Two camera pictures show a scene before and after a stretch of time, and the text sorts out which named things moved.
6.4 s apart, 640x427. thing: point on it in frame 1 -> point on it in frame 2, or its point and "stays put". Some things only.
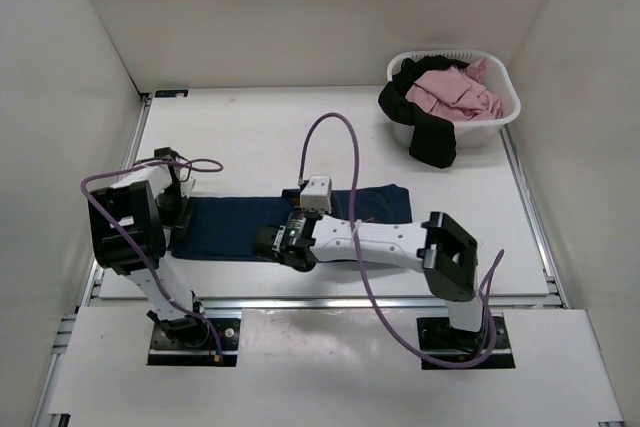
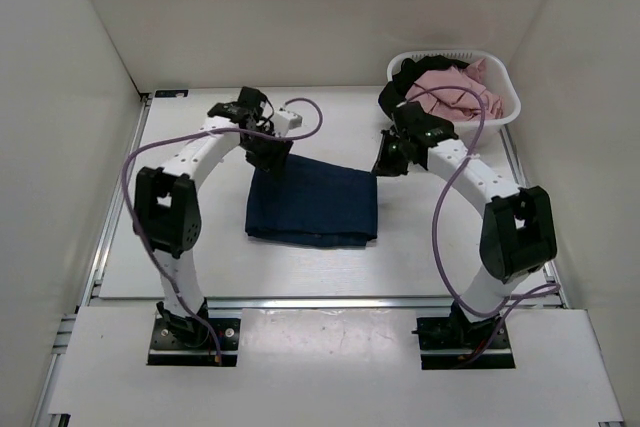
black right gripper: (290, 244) -> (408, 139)
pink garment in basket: (457, 92) stays put
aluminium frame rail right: (536, 227) stays put
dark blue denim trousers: (227, 227) -> (312, 200)
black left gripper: (182, 219) -> (270, 162)
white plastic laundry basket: (470, 133) stays put
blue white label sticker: (173, 93) stays put
